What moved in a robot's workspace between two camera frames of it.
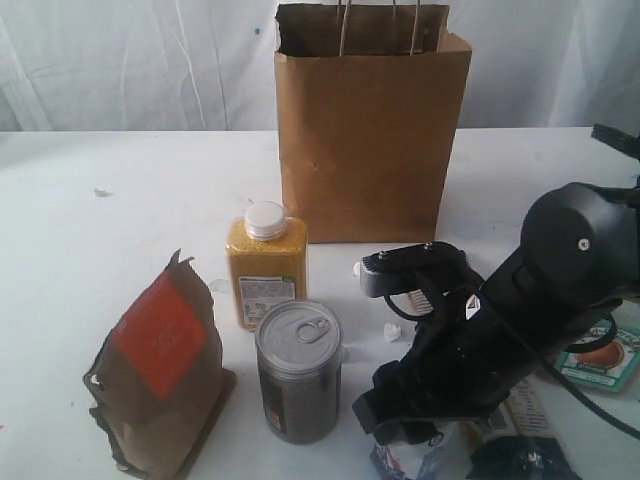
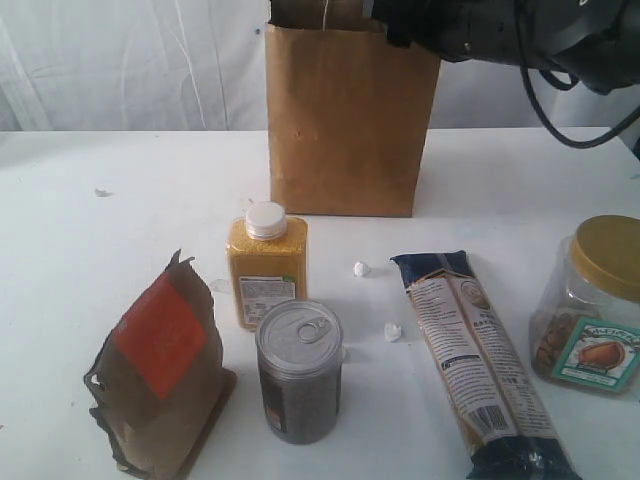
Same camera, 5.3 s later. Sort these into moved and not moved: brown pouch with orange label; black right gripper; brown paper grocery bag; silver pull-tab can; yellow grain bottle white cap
Moved: black right gripper; brown paper grocery bag
Not moved: silver pull-tab can; yellow grain bottle white cap; brown pouch with orange label
